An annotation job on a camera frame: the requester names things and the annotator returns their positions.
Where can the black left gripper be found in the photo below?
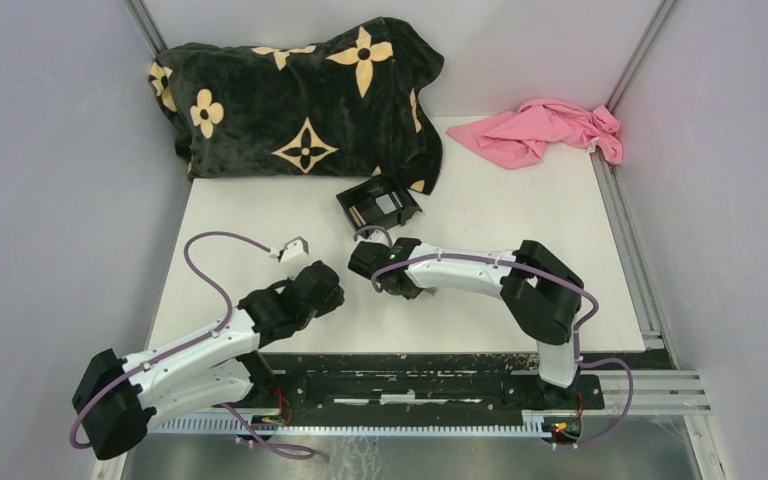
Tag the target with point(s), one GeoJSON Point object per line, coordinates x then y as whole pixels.
{"type": "Point", "coordinates": [336, 298]}

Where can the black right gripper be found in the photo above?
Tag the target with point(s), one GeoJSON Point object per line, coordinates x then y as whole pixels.
{"type": "Point", "coordinates": [412, 293]}

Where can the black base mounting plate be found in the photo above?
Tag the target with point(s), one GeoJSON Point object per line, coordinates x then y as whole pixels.
{"type": "Point", "coordinates": [421, 390]}

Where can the slotted grey cable duct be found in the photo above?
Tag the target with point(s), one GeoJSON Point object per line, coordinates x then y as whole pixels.
{"type": "Point", "coordinates": [213, 423]}

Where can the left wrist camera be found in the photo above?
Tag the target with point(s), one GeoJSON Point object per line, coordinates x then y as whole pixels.
{"type": "Point", "coordinates": [294, 251]}

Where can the pink cloth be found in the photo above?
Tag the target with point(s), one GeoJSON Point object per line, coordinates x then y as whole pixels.
{"type": "Point", "coordinates": [519, 138]}

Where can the stack of cards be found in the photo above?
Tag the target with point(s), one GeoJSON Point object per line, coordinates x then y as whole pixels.
{"type": "Point", "coordinates": [381, 210]}

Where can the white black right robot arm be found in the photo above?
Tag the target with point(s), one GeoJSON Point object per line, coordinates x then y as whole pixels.
{"type": "Point", "coordinates": [541, 293]}

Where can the black plastic card box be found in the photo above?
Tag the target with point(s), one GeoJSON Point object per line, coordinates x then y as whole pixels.
{"type": "Point", "coordinates": [375, 186]}

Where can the black floral plush blanket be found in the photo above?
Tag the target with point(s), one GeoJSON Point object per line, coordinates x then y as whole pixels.
{"type": "Point", "coordinates": [345, 107]}

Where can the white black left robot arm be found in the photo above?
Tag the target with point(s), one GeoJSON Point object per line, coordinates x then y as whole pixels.
{"type": "Point", "coordinates": [119, 399]}

